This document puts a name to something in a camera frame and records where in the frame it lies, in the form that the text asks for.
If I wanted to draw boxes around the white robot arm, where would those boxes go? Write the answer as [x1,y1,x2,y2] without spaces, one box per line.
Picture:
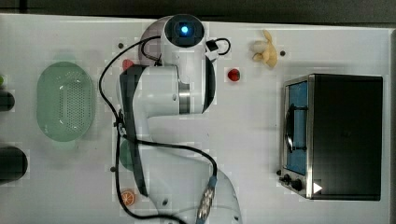
[119,14,242,224]

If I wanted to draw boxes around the red toy tomato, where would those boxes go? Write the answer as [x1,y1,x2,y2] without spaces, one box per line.
[227,68,240,82]

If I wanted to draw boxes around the green mug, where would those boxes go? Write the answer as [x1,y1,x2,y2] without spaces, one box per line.
[120,141,134,171]

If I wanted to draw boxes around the pink toy strawberry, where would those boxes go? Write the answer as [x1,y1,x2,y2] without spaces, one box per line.
[122,59,134,71]

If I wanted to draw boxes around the peeled toy banana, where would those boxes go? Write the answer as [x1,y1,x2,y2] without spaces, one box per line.
[250,30,277,68]

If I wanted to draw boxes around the orange slice toy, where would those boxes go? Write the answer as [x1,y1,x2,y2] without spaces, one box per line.
[121,189,135,206]

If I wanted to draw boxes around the green perforated colander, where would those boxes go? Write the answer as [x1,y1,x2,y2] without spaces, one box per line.
[36,62,94,142]

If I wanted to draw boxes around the black toaster oven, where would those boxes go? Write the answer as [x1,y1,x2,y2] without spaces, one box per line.
[276,74,383,201]

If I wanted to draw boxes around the large black pot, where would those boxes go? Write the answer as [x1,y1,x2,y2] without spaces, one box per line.
[0,147,28,185]

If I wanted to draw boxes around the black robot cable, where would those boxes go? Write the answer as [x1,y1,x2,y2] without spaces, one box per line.
[98,35,219,224]

